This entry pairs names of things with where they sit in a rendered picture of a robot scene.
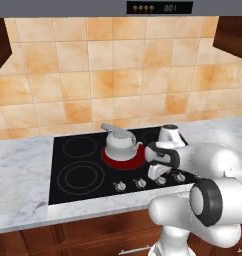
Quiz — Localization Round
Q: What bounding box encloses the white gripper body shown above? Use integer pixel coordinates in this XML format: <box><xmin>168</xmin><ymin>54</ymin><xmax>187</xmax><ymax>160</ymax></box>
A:
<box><xmin>147</xmin><ymin>162</ymin><xmax>173</xmax><ymax>181</ymax></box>

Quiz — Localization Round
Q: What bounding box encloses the silver kettle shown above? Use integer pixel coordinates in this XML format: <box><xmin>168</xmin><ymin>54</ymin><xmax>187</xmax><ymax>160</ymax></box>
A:
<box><xmin>100</xmin><ymin>122</ymin><xmax>144</xmax><ymax>162</ymax></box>

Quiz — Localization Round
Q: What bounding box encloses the silver hob knob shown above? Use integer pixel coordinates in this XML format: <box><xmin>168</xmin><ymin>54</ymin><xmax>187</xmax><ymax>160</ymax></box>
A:
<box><xmin>113</xmin><ymin>180</ymin><xmax>127</xmax><ymax>193</ymax></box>
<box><xmin>155</xmin><ymin>176</ymin><xmax>168</xmax><ymax>186</ymax></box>
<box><xmin>174</xmin><ymin>172</ymin><xmax>187</xmax><ymax>183</ymax></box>
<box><xmin>133</xmin><ymin>177</ymin><xmax>148</xmax><ymax>189</ymax></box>

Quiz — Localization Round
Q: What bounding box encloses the brown wooden drawer front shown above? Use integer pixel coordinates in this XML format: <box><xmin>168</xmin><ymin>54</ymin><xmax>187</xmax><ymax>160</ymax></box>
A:
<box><xmin>60</xmin><ymin>210</ymin><xmax>164</xmax><ymax>256</ymax></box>

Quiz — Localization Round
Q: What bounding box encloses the black hob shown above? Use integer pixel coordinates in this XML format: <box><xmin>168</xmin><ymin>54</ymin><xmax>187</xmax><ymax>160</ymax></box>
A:
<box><xmin>47</xmin><ymin>125</ymin><xmax>198</xmax><ymax>206</ymax></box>

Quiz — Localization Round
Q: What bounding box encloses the brown wooden cupboard door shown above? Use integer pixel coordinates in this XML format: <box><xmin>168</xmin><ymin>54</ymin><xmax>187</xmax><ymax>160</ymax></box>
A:
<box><xmin>0</xmin><ymin>226</ymin><xmax>65</xmax><ymax>256</ymax></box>

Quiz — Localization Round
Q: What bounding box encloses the grey range hood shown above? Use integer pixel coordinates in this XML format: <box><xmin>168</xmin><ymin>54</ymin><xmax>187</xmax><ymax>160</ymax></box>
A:
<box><xmin>0</xmin><ymin>0</ymin><xmax>242</xmax><ymax>19</ymax></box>

